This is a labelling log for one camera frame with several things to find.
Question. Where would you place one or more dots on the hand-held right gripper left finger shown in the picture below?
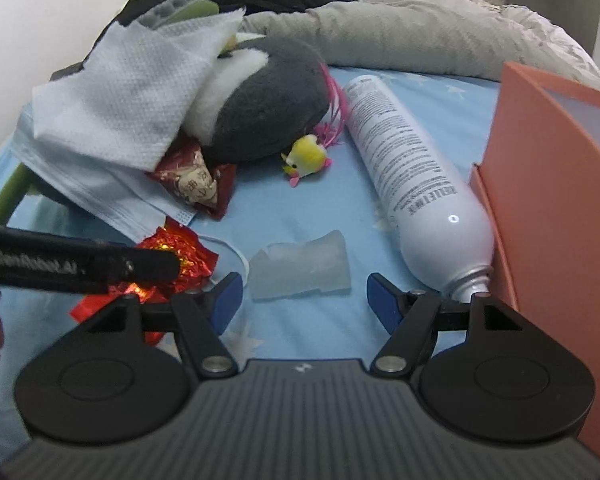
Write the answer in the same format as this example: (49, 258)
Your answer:
(226, 300)

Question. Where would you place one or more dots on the red patterned packet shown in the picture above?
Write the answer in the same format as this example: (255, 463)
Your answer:
(190, 180)

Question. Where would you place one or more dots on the green foam stick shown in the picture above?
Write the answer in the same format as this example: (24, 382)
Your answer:
(7, 195)

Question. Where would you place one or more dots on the clear plastic piece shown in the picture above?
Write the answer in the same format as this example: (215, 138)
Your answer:
(300, 270)

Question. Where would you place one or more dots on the blue face mask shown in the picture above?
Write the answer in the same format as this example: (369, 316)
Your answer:
(80, 180)

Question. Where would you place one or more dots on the white wardrobe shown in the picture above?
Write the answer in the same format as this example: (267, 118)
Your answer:
(570, 10)

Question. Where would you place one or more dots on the white tissue sheet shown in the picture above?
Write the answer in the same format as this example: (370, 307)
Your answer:
(130, 85)

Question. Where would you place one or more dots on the blue printed bedsheet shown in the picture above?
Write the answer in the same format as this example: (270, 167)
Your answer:
(300, 205)

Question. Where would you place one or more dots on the light grey duvet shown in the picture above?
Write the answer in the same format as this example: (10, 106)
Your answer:
(430, 30)

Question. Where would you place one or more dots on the white spray bottle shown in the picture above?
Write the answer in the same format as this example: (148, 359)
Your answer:
(410, 170)

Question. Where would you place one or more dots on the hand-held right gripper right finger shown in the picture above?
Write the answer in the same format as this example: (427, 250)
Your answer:
(382, 302)

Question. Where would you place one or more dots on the red foil wrapper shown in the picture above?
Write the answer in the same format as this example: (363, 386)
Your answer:
(185, 255)

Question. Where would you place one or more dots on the yellow bird toy pink feathers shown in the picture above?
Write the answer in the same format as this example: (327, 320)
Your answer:
(307, 157)

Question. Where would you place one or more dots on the grey bumpy pillow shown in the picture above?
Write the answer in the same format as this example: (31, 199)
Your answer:
(172, 10)

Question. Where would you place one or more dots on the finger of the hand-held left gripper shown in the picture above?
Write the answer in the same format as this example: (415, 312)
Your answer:
(145, 265)

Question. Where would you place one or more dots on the orange cardboard box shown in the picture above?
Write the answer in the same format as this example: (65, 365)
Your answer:
(555, 200)

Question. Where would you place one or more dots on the grey penguin plush toy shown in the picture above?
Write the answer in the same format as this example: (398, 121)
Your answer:
(270, 110)

